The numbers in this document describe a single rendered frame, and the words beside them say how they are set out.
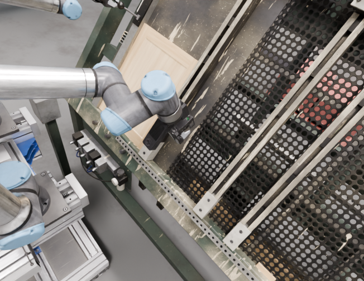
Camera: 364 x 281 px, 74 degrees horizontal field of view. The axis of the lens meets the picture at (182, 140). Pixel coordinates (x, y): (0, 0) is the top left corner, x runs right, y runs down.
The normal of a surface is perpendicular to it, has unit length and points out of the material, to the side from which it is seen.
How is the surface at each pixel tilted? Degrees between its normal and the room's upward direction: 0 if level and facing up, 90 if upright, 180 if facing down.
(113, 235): 0
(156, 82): 27
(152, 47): 56
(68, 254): 0
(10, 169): 7
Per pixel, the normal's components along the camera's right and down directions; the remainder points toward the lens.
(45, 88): 0.57, 0.45
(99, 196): 0.19, -0.63
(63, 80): 0.59, 0.03
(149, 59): -0.47, 0.02
